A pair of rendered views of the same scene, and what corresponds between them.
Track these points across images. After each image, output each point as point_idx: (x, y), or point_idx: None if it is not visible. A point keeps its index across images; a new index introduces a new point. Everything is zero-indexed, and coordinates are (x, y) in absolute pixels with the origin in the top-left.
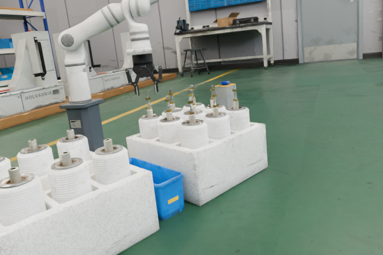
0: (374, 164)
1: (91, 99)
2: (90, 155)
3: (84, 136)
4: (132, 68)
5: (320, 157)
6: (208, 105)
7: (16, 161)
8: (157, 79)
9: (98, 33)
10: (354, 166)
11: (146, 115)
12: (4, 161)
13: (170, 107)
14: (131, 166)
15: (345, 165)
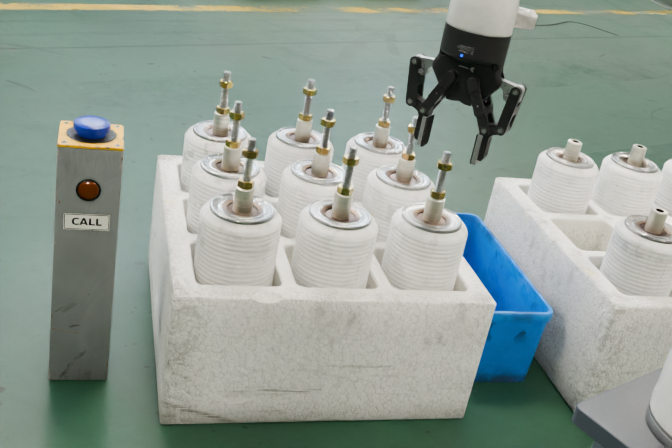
0: (15, 165)
1: (648, 407)
2: (600, 272)
3: (623, 224)
4: (504, 78)
5: (26, 216)
6: (227, 175)
7: None
8: (425, 99)
9: (665, 7)
10: (47, 179)
11: (439, 227)
12: None
13: (351, 204)
14: (522, 198)
15: (48, 187)
